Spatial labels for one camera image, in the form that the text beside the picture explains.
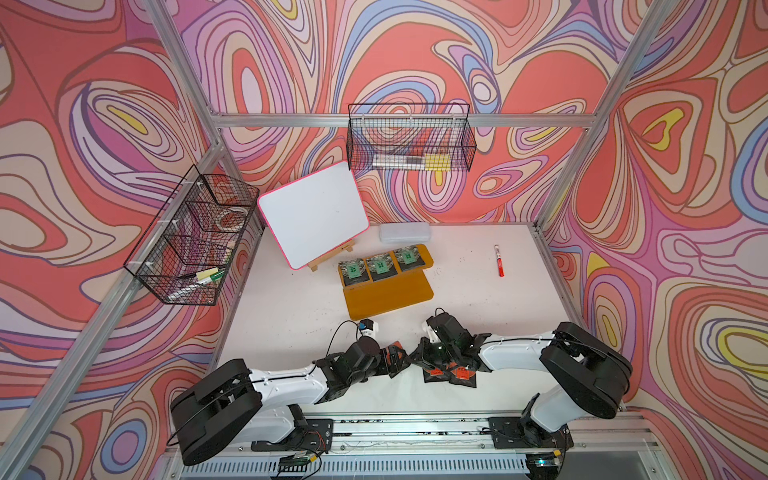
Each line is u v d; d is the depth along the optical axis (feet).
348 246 3.54
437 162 2.70
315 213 2.90
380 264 2.96
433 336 2.40
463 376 2.70
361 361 2.10
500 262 3.54
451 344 2.27
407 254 3.05
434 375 2.70
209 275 2.36
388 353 2.48
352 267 2.91
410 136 2.79
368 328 2.53
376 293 3.25
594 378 1.47
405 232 3.90
